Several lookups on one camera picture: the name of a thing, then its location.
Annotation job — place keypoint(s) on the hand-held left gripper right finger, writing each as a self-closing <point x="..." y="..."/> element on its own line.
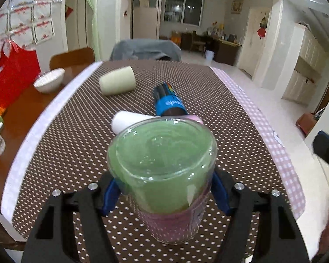
<point x="221" y="195"/>

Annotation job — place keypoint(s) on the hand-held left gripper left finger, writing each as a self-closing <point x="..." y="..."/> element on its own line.
<point x="110" y="197"/>

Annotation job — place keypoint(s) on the clear green pink cup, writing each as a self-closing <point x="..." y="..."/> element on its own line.
<point x="159" y="153"/>

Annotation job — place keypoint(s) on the white cup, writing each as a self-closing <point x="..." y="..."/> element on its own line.
<point x="126" y="122"/>

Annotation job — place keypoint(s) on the dark blue-labelled cup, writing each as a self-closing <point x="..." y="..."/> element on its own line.
<point x="168" y="101"/>

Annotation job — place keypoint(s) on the cream cup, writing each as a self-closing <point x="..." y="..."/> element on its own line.
<point x="117" y="80"/>

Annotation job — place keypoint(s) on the brown box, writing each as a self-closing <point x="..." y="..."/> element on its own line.
<point x="305" y="123"/>

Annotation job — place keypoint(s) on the pink checked tablecloth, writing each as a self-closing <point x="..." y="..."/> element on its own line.
<point x="266" y="131"/>

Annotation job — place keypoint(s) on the brown polka dot tablecloth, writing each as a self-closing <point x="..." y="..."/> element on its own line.
<point x="71" y="142"/>

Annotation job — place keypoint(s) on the cream cabinet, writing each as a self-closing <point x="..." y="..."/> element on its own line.
<point x="304" y="65"/>

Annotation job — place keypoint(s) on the white door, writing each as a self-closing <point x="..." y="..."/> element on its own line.
<point x="252" y="43"/>

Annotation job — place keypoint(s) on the white bowl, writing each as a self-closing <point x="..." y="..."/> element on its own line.
<point x="49" y="80"/>

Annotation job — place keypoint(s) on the red door ornament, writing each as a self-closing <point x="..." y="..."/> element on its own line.
<point x="262" y="28"/>

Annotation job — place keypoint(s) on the white trash bin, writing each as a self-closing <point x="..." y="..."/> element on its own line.
<point x="209" y="55"/>

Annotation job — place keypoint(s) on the dark wooden desk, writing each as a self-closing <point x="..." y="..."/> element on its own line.
<point x="224" y="50"/>

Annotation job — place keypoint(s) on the grey cloth-covered chair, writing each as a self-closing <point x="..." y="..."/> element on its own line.
<point x="145" y="49"/>

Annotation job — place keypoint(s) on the dark wooden chair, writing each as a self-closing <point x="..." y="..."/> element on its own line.
<point x="197" y="41"/>

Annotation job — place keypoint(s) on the red bag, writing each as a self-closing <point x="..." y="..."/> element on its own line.
<point x="15" y="74"/>

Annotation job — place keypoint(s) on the framed picture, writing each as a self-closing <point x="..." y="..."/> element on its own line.
<point x="237" y="6"/>

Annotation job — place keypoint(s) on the green curtain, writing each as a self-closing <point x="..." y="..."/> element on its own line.
<point x="91" y="19"/>

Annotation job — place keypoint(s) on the white refrigerator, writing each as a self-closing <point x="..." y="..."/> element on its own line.
<point x="145" y="19"/>

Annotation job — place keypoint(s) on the window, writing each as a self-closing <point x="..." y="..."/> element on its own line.
<point x="183" y="9"/>

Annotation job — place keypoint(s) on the red wall decoration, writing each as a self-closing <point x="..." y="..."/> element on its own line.
<point x="70" y="12"/>

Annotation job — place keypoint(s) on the wall of award certificates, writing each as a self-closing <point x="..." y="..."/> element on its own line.
<point x="24" y="13"/>

